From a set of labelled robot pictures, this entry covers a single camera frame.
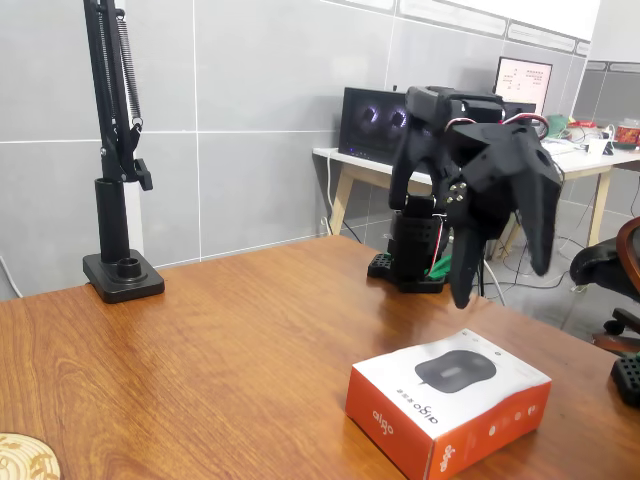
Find white orange mouse box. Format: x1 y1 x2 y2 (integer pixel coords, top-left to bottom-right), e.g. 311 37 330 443
344 328 553 480

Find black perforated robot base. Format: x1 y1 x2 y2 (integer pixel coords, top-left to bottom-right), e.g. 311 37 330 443
609 352 640 407

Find green plastic table clamp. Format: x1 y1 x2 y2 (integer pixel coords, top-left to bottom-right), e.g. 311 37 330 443
423 254 454 279

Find green bag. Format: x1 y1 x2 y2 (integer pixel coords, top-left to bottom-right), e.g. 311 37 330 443
542 114 571 137

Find black office chair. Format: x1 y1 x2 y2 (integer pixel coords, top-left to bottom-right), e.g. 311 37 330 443
569 215 640 357

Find computer monitor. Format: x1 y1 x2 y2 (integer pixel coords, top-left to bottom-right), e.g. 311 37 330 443
492 56 554 119

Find red tin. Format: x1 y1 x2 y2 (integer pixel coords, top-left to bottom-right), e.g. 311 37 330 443
613 123 640 148

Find black computer case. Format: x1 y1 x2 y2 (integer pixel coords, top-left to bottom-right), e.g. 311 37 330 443
338 86 536 161

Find white desk wooden legs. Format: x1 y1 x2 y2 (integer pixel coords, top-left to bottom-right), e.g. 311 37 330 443
312 144 640 261

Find black stand base clamp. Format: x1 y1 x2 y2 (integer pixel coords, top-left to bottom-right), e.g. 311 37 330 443
82 177 166 305

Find round wooden coaster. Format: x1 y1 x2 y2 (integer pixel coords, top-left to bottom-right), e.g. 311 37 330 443
0 432 62 480

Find white cable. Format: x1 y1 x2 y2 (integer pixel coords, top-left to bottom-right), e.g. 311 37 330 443
482 259 507 305

